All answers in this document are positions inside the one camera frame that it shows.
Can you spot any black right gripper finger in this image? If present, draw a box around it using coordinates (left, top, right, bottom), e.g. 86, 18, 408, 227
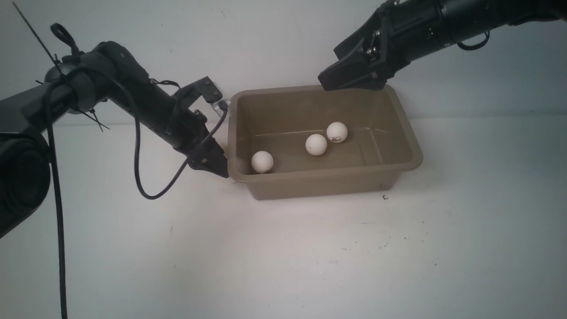
334, 18, 381, 60
318, 51, 390, 91

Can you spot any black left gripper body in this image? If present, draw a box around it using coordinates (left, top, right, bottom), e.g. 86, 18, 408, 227
164, 110, 213, 153

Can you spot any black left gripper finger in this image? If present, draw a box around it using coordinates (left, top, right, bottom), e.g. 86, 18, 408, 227
187, 140, 229, 179

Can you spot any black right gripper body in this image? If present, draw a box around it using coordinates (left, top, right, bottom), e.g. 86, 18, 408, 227
363, 0, 448, 63

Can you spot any white ping-pong ball with mark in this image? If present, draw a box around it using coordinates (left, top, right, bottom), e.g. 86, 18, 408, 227
251, 151, 275, 174

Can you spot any white ping-pong ball hidden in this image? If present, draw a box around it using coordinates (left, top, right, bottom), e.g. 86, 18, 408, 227
326, 121, 349, 144

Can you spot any tan plastic bin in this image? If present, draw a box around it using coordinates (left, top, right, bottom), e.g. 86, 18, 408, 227
227, 86, 423, 200

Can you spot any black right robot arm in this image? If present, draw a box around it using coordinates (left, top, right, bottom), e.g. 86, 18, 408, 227
318, 0, 566, 91

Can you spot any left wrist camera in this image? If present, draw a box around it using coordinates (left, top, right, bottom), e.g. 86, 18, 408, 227
174, 77, 229, 117

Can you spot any left camera cable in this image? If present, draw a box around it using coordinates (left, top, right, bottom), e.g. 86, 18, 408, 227
42, 66, 229, 319

